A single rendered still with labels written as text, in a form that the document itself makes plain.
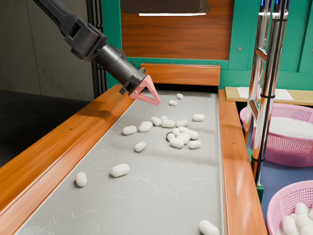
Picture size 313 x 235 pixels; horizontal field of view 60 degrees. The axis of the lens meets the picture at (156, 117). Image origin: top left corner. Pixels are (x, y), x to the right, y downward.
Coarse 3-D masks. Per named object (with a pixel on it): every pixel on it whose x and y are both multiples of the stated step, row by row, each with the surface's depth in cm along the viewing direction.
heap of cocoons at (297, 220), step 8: (296, 208) 45; (304, 208) 44; (312, 208) 46; (288, 216) 43; (296, 216) 44; (304, 216) 42; (312, 216) 43; (280, 224) 43; (288, 224) 41; (296, 224) 43; (304, 224) 41; (312, 224) 41; (280, 232) 42; (288, 232) 41; (296, 232) 41; (304, 232) 40; (312, 232) 39
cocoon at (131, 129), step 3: (129, 126) 72; (132, 126) 72; (123, 129) 71; (126, 129) 71; (129, 129) 71; (132, 129) 71; (135, 129) 72; (123, 132) 71; (126, 132) 71; (129, 132) 71; (132, 132) 72
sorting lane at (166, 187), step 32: (160, 96) 105; (192, 96) 105; (160, 128) 76; (192, 128) 76; (96, 160) 59; (128, 160) 59; (160, 160) 59; (192, 160) 59; (64, 192) 49; (96, 192) 49; (128, 192) 49; (160, 192) 49; (192, 192) 49; (32, 224) 41; (64, 224) 41; (96, 224) 41; (128, 224) 41; (160, 224) 41; (192, 224) 41
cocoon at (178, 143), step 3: (171, 138) 65; (174, 138) 65; (171, 141) 65; (174, 141) 64; (177, 141) 64; (180, 141) 64; (171, 144) 65; (174, 144) 64; (177, 144) 64; (180, 144) 64; (183, 144) 64; (177, 147) 64; (180, 147) 64
